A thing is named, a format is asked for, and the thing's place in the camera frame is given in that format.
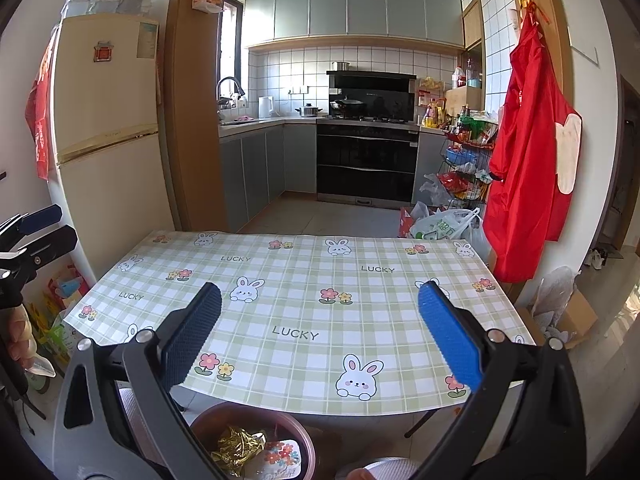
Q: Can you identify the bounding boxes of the gold foil wrapper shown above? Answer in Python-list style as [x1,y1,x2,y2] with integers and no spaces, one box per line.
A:
[209,426,267,477]

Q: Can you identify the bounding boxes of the brown round trash bin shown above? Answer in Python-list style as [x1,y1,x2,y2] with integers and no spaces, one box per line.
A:
[191,402,317,479]

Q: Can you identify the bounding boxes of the grey lower kitchen cabinets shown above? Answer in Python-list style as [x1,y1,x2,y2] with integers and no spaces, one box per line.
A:
[219,119,317,233]

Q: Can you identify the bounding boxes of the black kitchen faucet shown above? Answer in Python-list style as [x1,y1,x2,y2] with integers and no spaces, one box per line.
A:
[216,76,246,110]

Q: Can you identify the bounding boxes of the frosted upper kitchen cabinets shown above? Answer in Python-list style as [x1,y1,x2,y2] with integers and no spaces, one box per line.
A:
[242,0,463,47]

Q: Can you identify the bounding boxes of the person's left hand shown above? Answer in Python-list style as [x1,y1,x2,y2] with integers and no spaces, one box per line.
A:
[1,306,37,370]

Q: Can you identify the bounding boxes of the person's right hand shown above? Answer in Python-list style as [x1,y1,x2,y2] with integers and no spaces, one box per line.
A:
[346,467,381,480]

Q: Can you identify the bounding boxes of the beige two-door refrigerator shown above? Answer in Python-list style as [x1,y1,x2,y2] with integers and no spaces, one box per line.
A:
[48,14,174,284]

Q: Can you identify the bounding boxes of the white plastic shopping bag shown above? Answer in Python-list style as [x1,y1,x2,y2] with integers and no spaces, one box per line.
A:
[408,202,480,240]

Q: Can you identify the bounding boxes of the red bag on refrigerator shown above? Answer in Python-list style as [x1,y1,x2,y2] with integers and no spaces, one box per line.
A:
[25,36,55,181]

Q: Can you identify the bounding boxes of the cardboard box on floor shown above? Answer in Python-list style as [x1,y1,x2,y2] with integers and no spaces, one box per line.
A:
[516,289,598,350]

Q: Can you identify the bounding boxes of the green plaid bunny tablecloth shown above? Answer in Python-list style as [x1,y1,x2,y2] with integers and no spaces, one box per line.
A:
[67,231,532,416]

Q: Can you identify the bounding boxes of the person's knee grey trousers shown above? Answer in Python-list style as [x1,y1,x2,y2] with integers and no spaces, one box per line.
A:
[335,457,419,480]

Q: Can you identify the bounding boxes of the floral wrapper in bin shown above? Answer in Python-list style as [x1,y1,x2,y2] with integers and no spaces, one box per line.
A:
[243,439,303,480]

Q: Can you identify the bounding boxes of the red hanging apron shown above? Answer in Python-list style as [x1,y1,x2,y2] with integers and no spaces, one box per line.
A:
[484,8,582,283]

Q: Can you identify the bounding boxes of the black oven range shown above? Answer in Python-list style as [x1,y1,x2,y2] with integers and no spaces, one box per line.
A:
[316,122,419,204]

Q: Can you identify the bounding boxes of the black range hood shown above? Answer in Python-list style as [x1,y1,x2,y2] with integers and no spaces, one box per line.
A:
[326,70,416,122]

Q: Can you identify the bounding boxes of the black wok on stove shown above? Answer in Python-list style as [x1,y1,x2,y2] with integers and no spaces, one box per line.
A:
[330,99,367,116]

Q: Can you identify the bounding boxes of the white electric kettle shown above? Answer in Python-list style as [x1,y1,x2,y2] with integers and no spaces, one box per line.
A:
[258,96,273,119]

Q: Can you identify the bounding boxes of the steel cooking pot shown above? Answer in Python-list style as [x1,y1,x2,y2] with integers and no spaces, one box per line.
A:
[295,103,322,117]

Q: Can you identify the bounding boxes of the wire snack storage rack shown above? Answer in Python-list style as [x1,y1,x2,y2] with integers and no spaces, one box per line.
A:
[437,105,498,207]

